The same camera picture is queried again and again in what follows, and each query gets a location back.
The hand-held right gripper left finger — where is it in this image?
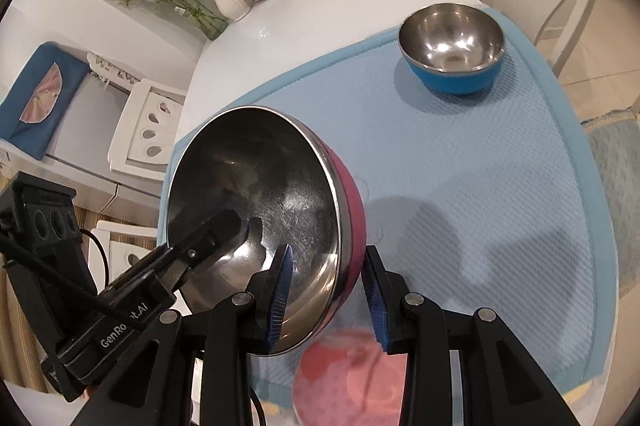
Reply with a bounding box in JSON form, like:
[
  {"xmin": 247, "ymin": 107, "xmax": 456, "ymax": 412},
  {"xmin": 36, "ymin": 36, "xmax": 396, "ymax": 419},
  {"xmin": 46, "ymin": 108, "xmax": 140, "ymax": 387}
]
[{"xmin": 70, "ymin": 243, "xmax": 295, "ymax": 426}]

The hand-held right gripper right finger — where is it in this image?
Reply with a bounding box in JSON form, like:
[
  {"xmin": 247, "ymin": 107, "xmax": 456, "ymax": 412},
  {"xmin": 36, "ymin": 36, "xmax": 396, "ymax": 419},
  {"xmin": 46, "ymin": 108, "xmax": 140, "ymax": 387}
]
[{"xmin": 362, "ymin": 245, "xmax": 583, "ymax": 426}]

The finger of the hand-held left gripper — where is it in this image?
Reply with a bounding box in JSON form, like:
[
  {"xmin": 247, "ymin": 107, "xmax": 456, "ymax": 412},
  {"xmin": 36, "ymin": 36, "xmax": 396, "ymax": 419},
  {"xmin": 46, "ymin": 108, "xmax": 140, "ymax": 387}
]
[{"xmin": 107, "ymin": 208, "xmax": 250, "ymax": 293}]

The pink patterned bowl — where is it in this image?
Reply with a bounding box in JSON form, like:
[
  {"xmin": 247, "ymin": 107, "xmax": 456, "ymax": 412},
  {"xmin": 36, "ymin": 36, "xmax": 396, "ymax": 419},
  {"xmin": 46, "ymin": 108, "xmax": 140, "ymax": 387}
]
[{"xmin": 292, "ymin": 327, "xmax": 417, "ymax": 426}]

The red steel bowl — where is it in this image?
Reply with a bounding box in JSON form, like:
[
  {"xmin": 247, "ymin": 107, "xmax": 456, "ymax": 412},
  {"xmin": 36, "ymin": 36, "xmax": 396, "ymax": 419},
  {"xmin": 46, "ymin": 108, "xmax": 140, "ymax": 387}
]
[{"xmin": 165, "ymin": 106, "xmax": 369, "ymax": 358}]

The grey refrigerator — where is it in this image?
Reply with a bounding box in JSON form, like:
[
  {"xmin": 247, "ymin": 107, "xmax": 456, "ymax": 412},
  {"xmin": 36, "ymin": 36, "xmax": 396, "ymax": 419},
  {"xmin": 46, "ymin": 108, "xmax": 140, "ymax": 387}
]
[{"xmin": 0, "ymin": 68, "xmax": 168, "ymax": 209}]

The light blue table mat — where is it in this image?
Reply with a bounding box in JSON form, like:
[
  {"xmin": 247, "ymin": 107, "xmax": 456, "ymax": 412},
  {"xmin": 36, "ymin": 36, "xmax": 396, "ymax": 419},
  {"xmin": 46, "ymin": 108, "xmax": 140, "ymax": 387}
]
[{"xmin": 156, "ymin": 8, "xmax": 619, "ymax": 413}]

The blue cloth cover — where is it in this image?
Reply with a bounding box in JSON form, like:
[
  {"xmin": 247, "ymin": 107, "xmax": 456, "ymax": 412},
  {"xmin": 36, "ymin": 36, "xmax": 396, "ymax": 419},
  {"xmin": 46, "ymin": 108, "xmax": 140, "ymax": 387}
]
[{"xmin": 0, "ymin": 40, "xmax": 92, "ymax": 163}]

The white rack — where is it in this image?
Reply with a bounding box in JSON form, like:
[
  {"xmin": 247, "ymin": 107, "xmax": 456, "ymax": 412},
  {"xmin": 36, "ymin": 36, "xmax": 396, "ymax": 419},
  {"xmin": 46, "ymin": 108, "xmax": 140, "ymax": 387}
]
[{"xmin": 86, "ymin": 50, "xmax": 144, "ymax": 87}]

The glass vase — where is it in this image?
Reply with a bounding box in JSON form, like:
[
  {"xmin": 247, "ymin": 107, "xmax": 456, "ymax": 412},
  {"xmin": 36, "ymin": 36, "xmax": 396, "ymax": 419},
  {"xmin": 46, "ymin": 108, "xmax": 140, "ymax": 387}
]
[{"xmin": 190, "ymin": 3, "xmax": 231, "ymax": 42}]

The white ceramic vase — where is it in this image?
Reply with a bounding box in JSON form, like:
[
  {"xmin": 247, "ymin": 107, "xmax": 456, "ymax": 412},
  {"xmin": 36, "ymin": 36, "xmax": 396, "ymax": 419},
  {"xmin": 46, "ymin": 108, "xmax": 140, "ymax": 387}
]
[{"xmin": 213, "ymin": 0, "xmax": 252, "ymax": 23}]

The light blue floor rug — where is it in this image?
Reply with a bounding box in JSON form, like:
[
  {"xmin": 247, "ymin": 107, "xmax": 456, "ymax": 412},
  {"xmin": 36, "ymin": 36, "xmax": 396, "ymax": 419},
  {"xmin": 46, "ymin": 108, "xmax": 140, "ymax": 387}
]
[{"xmin": 579, "ymin": 110, "xmax": 640, "ymax": 304}]

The blue steel bowl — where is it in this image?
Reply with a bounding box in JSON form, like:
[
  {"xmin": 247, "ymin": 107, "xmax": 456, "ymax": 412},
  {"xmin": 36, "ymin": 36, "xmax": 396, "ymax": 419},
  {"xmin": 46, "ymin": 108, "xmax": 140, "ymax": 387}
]
[{"xmin": 398, "ymin": 3, "xmax": 505, "ymax": 96}]

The black cable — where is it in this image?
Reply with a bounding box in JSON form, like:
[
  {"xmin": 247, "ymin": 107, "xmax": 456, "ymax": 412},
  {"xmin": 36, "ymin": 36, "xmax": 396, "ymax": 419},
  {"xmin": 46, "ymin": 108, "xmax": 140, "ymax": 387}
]
[{"xmin": 0, "ymin": 236, "xmax": 148, "ymax": 324}]

